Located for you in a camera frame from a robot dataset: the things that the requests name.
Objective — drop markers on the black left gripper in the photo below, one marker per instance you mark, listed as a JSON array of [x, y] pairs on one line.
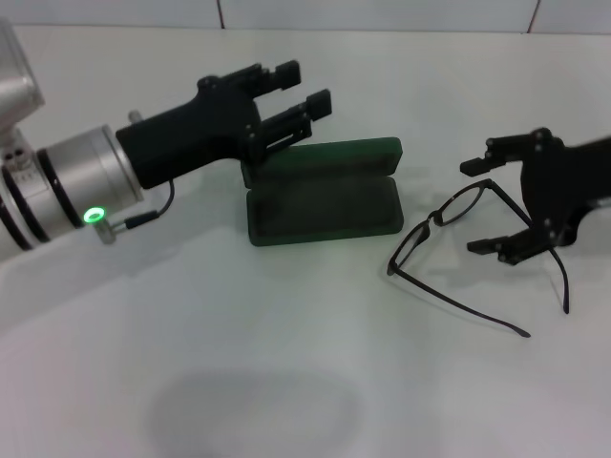
[[200, 129]]

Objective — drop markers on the green glasses case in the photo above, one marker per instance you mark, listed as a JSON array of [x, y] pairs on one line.
[[324, 210]]

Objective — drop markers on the black glasses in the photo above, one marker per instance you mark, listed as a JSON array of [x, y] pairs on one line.
[[392, 267]]

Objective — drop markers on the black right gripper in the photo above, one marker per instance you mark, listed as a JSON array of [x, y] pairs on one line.
[[554, 186]]

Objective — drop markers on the silver round connector stub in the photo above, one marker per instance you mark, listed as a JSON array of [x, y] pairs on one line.
[[135, 116]]

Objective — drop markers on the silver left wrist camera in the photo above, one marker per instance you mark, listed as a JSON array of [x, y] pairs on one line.
[[16, 76]]

